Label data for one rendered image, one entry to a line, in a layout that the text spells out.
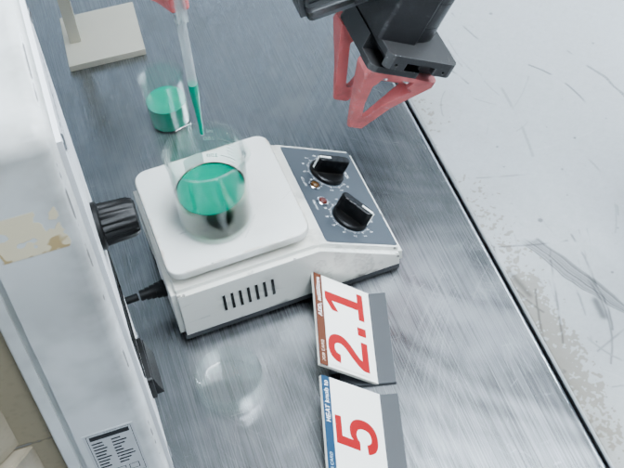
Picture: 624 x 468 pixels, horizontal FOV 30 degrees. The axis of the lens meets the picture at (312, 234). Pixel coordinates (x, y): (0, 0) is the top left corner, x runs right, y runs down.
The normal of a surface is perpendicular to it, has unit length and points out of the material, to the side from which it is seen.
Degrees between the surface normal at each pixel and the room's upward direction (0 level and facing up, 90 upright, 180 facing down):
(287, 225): 0
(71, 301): 90
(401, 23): 91
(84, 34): 0
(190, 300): 90
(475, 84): 0
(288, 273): 90
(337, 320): 40
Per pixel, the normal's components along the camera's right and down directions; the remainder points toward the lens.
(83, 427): 0.31, 0.72
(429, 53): 0.42, -0.68
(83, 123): -0.07, -0.63
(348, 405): 0.58, -0.54
